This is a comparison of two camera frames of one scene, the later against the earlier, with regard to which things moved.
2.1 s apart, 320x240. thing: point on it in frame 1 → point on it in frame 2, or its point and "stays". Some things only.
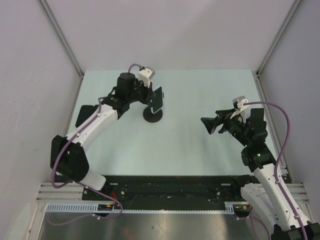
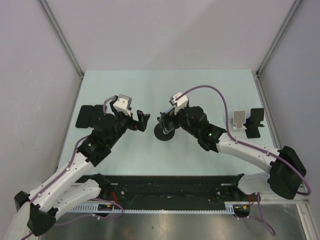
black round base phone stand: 149,116 → 159,133
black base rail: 168,189 stays
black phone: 86,111 stays
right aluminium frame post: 294,7 stays
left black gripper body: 142,92 → 133,124
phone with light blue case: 158,100 → 166,130
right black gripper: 211,123 → 168,118
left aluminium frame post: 54,21 stays
